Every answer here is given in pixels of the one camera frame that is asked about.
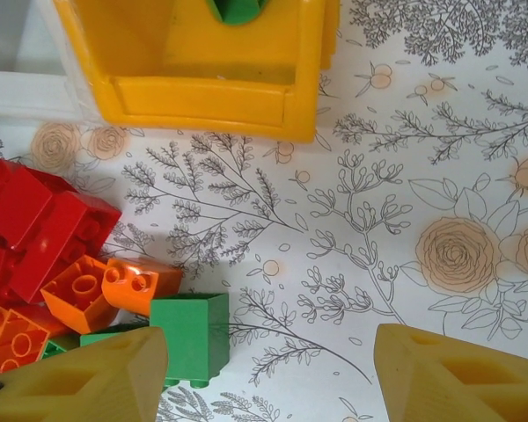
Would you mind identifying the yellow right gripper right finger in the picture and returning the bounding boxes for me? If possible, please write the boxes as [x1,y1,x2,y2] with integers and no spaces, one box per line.
[374,324,528,422]

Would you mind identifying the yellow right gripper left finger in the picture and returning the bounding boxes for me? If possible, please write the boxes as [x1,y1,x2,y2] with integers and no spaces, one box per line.
[0,326,170,422]

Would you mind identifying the green lego brick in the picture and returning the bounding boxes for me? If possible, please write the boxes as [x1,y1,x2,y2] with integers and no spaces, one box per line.
[79,324,151,349]
[149,292,231,390]
[38,337,81,360]

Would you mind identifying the long orange lego brick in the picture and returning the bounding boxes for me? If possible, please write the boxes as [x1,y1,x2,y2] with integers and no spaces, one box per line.
[0,302,50,375]

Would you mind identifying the small orange lego brick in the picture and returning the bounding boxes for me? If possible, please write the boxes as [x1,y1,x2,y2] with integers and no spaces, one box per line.
[40,254,118,336]

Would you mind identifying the orange sloped lego piece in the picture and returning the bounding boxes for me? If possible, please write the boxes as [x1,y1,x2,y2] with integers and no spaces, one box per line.
[101,258,185,318]

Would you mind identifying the floral patterned table cover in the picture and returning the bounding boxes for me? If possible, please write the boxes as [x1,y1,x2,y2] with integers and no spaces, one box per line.
[0,0,528,422]

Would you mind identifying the white plastic bin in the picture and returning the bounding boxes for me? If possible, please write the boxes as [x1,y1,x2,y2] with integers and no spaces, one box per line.
[0,0,105,122]

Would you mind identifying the yellow plastic bin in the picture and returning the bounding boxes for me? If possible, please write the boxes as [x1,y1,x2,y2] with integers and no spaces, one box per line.
[52,0,341,144]

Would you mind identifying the green round lego piece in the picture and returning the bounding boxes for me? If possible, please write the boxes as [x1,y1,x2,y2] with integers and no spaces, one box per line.
[205,0,268,26]

